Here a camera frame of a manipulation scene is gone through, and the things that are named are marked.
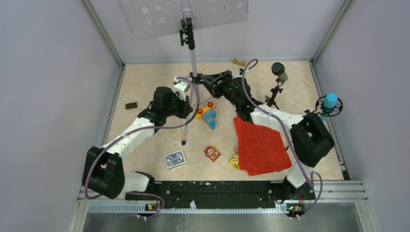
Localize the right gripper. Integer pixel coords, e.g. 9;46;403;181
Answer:
201;71;240;109

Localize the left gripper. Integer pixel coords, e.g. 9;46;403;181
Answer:
164;92;193;119

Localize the red sheet music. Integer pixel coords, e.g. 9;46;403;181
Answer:
234;117;292;176

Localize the white music stand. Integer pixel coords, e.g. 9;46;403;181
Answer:
116;0;249;146

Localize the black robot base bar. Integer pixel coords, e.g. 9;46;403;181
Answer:
125;177;316;209

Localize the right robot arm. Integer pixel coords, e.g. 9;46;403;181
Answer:
197;71;343;199

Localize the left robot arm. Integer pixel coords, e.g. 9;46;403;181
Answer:
82;83;193;200

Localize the toy brick car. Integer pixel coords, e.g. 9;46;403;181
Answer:
195;101;217;130

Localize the wooden wedge block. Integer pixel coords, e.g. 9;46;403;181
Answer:
232;58;247;67

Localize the blue playing card deck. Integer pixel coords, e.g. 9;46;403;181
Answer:
164;150;186;169

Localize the red owl toy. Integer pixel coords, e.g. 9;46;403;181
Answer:
204;145;221;162

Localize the dark brown block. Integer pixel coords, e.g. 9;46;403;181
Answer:
125;102;138;110

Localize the black microphone tripod stand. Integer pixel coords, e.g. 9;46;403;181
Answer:
265;62;288;110

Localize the yellow owl toy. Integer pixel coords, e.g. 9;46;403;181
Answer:
228;153;239;170

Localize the blue microphone with tripod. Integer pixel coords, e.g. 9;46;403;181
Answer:
305;93;344;122

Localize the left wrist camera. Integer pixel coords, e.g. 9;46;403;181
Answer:
173;77;190;101

